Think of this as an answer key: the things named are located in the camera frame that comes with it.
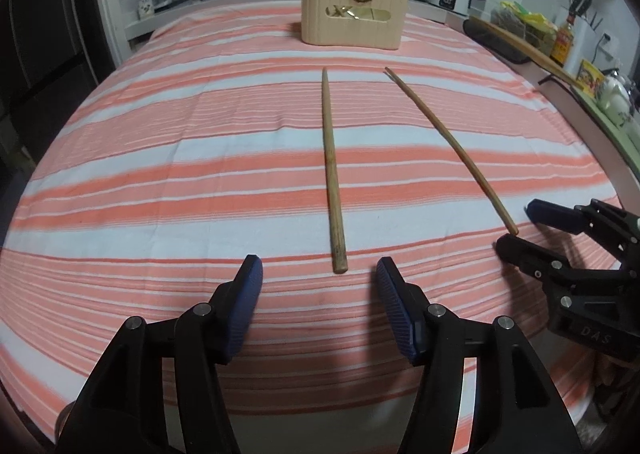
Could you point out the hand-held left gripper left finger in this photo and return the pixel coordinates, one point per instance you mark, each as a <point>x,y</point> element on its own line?
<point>247,304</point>

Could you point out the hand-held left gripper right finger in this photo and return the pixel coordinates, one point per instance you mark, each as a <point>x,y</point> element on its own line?
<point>395,304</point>

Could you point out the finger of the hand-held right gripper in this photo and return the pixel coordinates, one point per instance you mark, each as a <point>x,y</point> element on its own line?
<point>530,256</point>
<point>555,216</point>

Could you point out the wooden chopstick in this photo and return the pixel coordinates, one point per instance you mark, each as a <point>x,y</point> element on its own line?
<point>330,159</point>
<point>452,144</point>

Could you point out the cream utensil holder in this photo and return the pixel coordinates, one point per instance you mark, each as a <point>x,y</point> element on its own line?
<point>320,27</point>

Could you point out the white ceramic teapot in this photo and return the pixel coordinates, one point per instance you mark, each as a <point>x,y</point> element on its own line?
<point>612,97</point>

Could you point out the yellow red packet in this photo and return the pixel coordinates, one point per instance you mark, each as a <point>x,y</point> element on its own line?
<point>590,77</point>

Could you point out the sauce bottle red yellow label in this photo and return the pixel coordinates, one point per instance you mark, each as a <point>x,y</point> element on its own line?
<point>564,42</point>

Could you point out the orange white striped cloth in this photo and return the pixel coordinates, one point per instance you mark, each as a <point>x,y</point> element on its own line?
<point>200,134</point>

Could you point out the black pad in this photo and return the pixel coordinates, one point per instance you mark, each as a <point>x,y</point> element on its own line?
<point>487,39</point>

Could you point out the yellow snack packet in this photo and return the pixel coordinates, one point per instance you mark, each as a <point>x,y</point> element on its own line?
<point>537,23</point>

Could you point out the clear plastic bag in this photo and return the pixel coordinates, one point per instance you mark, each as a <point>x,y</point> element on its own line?
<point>505,14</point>

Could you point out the black refrigerator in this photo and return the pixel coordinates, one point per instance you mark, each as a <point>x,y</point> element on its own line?
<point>45,34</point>

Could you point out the white wall outlet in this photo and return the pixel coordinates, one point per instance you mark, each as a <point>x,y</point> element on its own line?
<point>605,47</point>

